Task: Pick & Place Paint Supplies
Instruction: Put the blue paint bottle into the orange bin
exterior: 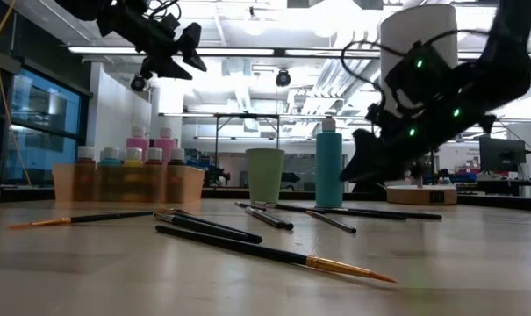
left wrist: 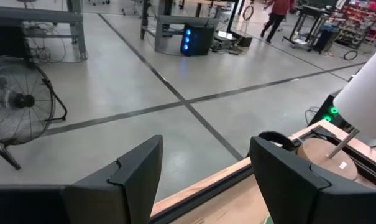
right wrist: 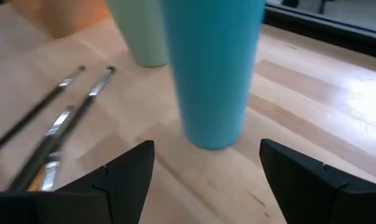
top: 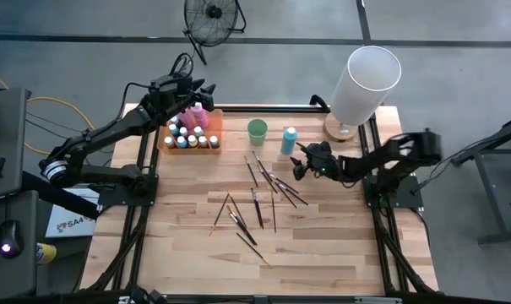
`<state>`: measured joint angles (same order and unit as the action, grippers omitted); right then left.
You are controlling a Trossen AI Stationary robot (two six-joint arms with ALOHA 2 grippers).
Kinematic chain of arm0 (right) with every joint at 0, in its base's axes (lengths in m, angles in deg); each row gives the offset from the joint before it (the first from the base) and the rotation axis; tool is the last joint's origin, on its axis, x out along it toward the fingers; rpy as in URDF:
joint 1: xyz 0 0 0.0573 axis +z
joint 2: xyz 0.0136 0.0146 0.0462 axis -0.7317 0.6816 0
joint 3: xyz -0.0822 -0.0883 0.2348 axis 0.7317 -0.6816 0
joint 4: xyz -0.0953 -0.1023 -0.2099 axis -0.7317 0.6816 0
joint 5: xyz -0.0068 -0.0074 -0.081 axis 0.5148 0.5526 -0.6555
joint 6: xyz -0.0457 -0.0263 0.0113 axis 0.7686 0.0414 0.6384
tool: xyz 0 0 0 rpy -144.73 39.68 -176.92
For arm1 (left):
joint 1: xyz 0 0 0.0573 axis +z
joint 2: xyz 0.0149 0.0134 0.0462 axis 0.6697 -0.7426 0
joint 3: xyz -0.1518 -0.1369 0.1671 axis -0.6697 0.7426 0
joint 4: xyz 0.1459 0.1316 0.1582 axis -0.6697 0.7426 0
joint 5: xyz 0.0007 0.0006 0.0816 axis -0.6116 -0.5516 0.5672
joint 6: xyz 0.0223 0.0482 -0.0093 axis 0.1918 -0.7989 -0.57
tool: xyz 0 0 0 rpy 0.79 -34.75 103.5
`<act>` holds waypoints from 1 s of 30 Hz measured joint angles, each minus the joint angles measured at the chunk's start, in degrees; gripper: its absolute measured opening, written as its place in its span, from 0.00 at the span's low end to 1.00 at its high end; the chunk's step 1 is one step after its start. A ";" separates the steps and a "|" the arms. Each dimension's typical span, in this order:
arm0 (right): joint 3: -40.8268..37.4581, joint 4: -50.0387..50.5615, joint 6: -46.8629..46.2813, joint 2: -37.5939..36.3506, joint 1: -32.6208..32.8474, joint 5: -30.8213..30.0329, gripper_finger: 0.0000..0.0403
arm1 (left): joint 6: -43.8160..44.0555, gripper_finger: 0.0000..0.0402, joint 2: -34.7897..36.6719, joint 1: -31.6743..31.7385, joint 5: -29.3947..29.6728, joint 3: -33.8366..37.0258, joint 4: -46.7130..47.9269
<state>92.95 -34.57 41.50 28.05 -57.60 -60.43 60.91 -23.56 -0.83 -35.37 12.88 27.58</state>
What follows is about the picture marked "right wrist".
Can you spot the orange translucent plastic bin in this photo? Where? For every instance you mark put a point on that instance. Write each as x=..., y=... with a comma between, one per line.
x=60, y=15

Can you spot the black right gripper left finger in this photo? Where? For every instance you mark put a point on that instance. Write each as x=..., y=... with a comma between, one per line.
x=122, y=193

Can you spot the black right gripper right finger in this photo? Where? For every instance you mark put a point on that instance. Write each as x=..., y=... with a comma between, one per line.
x=299, y=193

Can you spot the black paintbrush silver ferrule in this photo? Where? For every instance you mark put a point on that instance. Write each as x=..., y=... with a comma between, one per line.
x=35, y=110
x=61, y=120
x=82, y=104

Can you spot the light green plastic cup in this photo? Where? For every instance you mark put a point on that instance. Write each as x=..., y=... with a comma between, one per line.
x=141, y=37

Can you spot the large turquoise paint bottle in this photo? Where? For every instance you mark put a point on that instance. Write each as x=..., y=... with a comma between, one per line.
x=212, y=77

